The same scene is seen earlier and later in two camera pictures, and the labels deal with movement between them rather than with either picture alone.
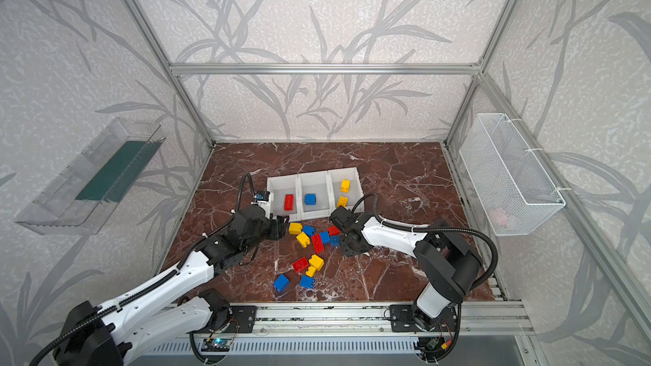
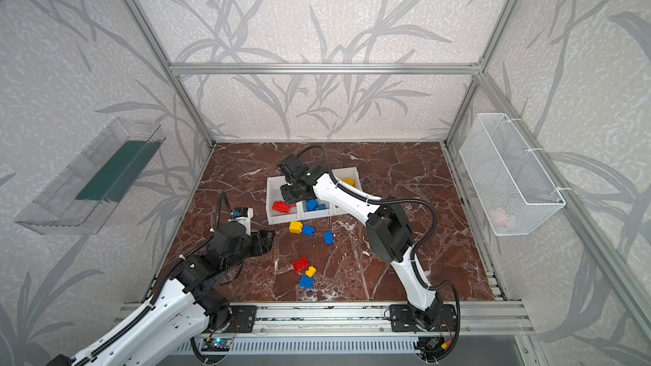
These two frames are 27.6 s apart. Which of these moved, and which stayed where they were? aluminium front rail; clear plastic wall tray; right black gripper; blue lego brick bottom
Moved: right black gripper
Stayed: blue lego brick bottom; clear plastic wall tray; aluminium front rail
